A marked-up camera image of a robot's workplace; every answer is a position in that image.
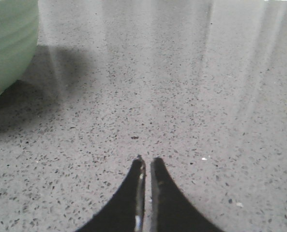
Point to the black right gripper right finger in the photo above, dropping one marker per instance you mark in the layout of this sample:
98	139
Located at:
171	210

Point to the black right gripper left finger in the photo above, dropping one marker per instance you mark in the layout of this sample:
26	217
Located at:
124	212

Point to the green ribbed bowl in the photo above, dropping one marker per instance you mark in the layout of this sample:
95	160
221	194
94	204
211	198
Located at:
19	23

